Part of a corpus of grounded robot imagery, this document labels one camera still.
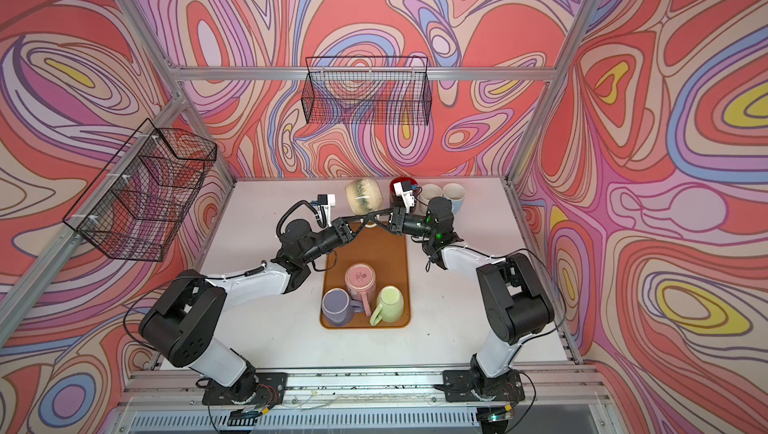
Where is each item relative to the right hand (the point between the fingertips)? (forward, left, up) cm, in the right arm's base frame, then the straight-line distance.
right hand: (371, 223), depth 79 cm
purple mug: (-17, +10, -14) cm, 24 cm away
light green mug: (-18, -4, -12) cm, 22 cm away
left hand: (-1, 0, +2) cm, 2 cm away
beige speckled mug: (+3, +1, +8) cm, 8 cm away
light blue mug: (+22, -29, -13) cm, 39 cm away
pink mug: (-12, +4, -11) cm, 17 cm away
